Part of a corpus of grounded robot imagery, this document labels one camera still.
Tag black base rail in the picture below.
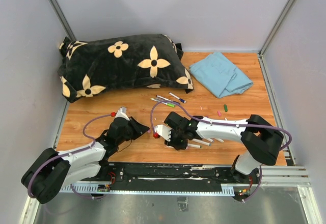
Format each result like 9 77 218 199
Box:
79 160 262 191

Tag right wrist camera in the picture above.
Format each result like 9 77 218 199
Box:
154 124 172 142

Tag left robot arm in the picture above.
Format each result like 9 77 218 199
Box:
21 117 149 204

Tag dark blue cap marker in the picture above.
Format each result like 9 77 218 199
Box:
169 92 186 103

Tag black floral pillow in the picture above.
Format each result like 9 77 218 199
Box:
58 34 194 103

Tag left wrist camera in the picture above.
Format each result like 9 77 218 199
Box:
115 106 130 121

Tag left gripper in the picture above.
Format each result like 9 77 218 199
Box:
117 116 149 146

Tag light blue folded cloth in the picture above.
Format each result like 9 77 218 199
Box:
190 52 253 98

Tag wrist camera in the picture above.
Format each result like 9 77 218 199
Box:
154 124 172 142
115 106 130 121

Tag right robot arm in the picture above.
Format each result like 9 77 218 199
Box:
154 112 284 183

